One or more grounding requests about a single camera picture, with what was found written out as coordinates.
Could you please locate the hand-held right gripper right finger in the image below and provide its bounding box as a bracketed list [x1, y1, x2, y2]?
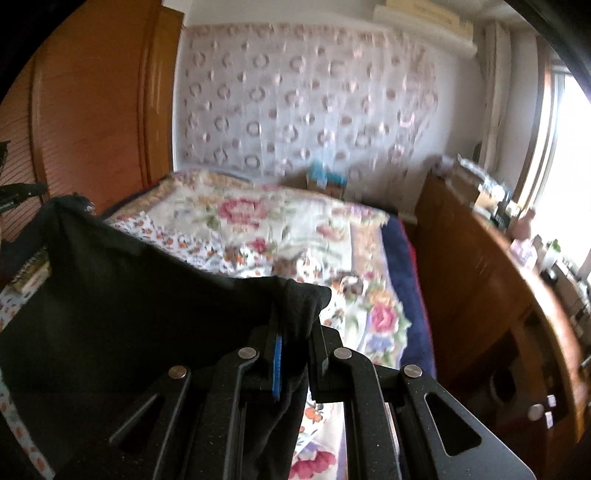
[308, 324, 532, 480]

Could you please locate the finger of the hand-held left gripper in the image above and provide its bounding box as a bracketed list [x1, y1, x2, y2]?
[0, 182, 49, 213]

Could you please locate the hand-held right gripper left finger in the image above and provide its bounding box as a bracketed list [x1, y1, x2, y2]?
[69, 322, 284, 480]

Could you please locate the black printed t-shirt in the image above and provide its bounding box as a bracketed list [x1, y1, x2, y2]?
[0, 196, 332, 480]

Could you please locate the wooden wardrobe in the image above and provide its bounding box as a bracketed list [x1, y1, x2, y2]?
[0, 0, 185, 250]

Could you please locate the navy blue blanket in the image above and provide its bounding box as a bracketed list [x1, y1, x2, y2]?
[381, 217, 437, 377]

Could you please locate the floral blanket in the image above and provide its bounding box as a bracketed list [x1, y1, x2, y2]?
[104, 170, 413, 480]

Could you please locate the wooden desk cabinet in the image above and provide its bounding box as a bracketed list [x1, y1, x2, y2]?
[413, 171, 591, 462]

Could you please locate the blue box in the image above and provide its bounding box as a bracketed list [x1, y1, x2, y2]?
[305, 161, 348, 197]

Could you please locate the pink figurine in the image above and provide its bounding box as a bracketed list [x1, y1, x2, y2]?
[515, 208, 539, 241]

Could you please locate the circle pattern sheer curtain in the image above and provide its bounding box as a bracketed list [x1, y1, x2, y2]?
[173, 23, 439, 195]

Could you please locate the window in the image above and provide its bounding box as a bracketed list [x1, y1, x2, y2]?
[512, 37, 591, 282]

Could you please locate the beige window curtain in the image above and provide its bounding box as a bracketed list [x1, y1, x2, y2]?
[480, 21, 513, 162]

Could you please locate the wall air conditioner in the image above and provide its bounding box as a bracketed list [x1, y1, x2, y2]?
[372, 0, 478, 54]

